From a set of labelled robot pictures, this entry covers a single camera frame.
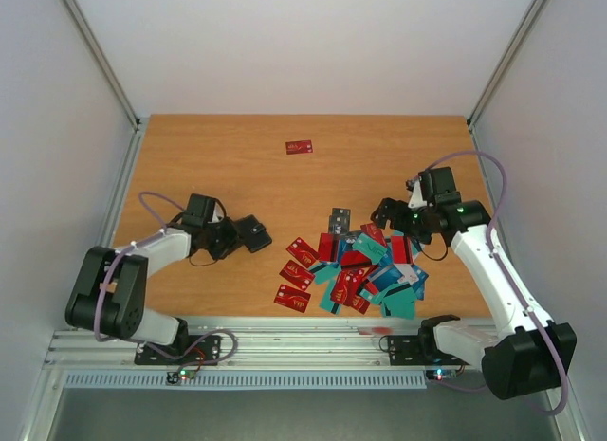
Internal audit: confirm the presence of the blue card centre right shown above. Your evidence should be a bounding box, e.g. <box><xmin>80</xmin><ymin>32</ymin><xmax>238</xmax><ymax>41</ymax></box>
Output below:
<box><xmin>377</xmin><ymin>245</ymin><xmax>394</xmax><ymax>267</ymax></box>

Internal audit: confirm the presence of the controller board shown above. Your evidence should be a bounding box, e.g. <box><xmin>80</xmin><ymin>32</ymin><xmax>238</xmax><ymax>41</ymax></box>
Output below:
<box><xmin>165</xmin><ymin>370</ymin><xmax>197</xmax><ymax>385</ymax></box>
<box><xmin>425</xmin><ymin>368</ymin><xmax>459</xmax><ymax>381</ymax></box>

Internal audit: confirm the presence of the left controller board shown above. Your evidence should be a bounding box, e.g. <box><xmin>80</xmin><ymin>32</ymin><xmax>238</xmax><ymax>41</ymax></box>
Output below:
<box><xmin>165</xmin><ymin>370</ymin><xmax>197</xmax><ymax>385</ymax></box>

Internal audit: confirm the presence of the teal card stripe bottom right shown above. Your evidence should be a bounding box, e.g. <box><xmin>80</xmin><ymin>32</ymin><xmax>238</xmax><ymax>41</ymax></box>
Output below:
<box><xmin>380</xmin><ymin>284</ymin><xmax>417</xmax><ymax>320</ymax></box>

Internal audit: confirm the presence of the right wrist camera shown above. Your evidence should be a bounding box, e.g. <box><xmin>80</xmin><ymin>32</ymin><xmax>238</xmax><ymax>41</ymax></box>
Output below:
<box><xmin>406</xmin><ymin>175</ymin><xmax>421</xmax><ymax>194</ymax></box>

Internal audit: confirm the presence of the lone red card far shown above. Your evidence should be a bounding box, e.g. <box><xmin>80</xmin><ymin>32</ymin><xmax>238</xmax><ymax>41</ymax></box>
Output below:
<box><xmin>285</xmin><ymin>140</ymin><xmax>313</xmax><ymax>155</ymax></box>

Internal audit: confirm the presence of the left aluminium corner post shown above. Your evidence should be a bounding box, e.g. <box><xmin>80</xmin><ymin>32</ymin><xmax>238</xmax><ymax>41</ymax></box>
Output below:
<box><xmin>61</xmin><ymin>0</ymin><xmax>141</xmax><ymax>131</ymax></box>

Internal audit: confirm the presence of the blue card under red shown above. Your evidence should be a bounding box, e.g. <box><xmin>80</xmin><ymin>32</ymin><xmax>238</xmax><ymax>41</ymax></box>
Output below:
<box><xmin>333</xmin><ymin>238</ymin><xmax>347</xmax><ymax>264</ymax></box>

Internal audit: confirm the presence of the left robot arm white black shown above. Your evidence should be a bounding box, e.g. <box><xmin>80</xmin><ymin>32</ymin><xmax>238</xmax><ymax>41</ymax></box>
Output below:
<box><xmin>64</xmin><ymin>194</ymin><xmax>239</xmax><ymax>363</ymax></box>

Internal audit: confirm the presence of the aluminium corner post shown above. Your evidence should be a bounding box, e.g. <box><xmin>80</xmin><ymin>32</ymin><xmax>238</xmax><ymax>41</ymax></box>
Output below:
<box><xmin>467</xmin><ymin>0</ymin><xmax>549</xmax><ymax>133</ymax></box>
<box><xmin>61</xmin><ymin>0</ymin><xmax>141</xmax><ymax>131</ymax></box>

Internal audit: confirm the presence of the right controller board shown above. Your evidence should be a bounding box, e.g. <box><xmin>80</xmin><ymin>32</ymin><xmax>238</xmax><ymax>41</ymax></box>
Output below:
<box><xmin>425</xmin><ymin>368</ymin><xmax>459</xmax><ymax>381</ymax></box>

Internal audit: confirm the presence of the black VIP card far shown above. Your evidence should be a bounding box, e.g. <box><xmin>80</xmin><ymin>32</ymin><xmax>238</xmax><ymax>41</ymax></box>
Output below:
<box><xmin>332</xmin><ymin>208</ymin><xmax>351</xmax><ymax>216</ymax></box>

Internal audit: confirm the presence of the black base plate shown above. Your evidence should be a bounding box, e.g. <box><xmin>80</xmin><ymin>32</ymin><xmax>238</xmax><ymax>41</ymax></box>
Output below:
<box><xmin>387</xmin><ymin>335</ymin><xmax>466</xmax><ymax>366</ymax></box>
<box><xmin>134</xmin><ymin>335</ymin><xmax>222</xmax><ymax>366</ymax></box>

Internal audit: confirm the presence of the right aluminium corner post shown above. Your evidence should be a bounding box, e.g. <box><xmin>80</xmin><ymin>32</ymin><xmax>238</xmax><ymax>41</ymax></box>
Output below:
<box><xmin>467</xmin><ymin>0</ymin><xmax>549</xmax><ymax>133</ymax></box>

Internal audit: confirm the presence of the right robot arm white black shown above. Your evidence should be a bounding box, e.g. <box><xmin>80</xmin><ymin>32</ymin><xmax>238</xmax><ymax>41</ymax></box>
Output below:
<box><xmin>371</xmin><ymin>167</ymin><xmax>577</xmax><ymax>400</ymax></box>

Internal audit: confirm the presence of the black VIP card near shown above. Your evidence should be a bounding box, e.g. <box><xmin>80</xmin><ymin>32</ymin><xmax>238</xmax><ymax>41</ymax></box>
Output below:
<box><xmin>328</xmin><ymin>214</ymin><xmax>350</xmax><ymax>235</ymax></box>

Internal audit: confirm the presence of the red card stripe right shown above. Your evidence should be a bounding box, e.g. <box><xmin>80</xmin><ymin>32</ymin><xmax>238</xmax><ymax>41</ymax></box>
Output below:
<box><xmin>391</xmin><ymin>235</ymin><xmax>414</xmax><ymax>265</ymax></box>

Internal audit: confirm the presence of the teal card stripe lower left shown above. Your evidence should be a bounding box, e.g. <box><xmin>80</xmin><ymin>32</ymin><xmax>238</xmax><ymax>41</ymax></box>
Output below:
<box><xmin>310</xmin><ymin>263</ymin><xmax>341</xmax><ymax>285</ymax></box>

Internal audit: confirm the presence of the black VIP card tilted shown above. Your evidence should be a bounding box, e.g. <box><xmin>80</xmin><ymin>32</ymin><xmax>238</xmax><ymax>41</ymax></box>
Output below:
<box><xmin>340</xmin><ymin>230</ymin><xmax>362</xmax><ymax>243</ymax></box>

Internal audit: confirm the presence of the teal VIP chip card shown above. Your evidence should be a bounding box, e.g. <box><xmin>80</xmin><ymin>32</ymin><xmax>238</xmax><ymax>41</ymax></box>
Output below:
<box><xmin>353</xmin><ymin>233</ymin><xmax>387</xmax><ymax>264</ymax></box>

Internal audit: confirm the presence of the red chip card bottom centre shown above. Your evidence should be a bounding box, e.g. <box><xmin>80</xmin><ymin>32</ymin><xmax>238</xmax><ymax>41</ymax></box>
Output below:
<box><xmin>331</xmin><ymin>270</ymin><xmax>359</xmax><ymax>306</ymax></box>

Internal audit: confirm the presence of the black leather card holder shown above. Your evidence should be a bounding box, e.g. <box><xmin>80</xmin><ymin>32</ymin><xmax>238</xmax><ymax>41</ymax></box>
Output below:
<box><xmin>235</xmin><ymin>215</ymin><xmax>272</xmax><ymax>253</ymax></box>

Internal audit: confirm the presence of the aluminium rail frame front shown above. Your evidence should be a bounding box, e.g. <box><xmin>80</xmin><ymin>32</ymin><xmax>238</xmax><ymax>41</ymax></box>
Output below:
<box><xmin>44</xmin><ymin>316</ymin><xmax>565</xmax><ymax>371</ymax></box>

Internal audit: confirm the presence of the grey slotted cable duct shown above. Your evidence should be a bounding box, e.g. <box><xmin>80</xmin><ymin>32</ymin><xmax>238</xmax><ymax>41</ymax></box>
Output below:
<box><xmin>64</xmin><ymin>370</ymin><xmax>427</xmax><ymax>391</ymax></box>

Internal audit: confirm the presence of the white patterned card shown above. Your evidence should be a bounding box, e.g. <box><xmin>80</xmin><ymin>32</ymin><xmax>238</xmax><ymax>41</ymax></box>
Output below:
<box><xmin>395</xmin><ymin>264</ymin><xmax>429</xmax><ymax>289</ymax></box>

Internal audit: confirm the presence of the red card stripe centre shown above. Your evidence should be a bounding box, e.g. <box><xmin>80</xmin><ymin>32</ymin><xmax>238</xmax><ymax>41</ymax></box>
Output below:
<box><xmin>340</xmin><ymin>250</ymin><xmax>373</xmax><ymax>270</ymax></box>

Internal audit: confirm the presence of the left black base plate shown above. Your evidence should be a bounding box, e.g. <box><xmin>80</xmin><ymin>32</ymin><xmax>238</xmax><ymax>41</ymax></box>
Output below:
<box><xmin>134</xmin><ymin>335</ymin><xmax>222</xmax><ymax>366</ymax></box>

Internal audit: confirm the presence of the red card black stripe upright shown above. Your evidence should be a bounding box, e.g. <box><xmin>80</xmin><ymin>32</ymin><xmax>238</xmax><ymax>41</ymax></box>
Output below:
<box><xmin>318</xmin><ymin>232</ymin><xmax>339</xmax><ymax>263</ymax></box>

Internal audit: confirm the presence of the teal card stripe bottom centre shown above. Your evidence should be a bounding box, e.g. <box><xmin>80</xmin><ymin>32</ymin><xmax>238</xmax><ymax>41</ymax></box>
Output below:
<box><xmin>319</xmin><ymin>287</ymin><xmax>341</xmax><ymax>316</ymax></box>

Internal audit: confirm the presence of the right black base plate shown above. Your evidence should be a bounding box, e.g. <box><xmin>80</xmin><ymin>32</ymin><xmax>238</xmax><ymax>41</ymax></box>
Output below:
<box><xmin>387</xmin><ymin>335</ymin><xmax>466</xmax><ymax>366</ymax></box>

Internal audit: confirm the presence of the red VIP card gold text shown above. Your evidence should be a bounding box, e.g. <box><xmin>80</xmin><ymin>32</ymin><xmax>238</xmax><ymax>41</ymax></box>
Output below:
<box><xmin>360</xmin><ymin>223</ymin><xmax>385</xmax><ymax>243</ymax></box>

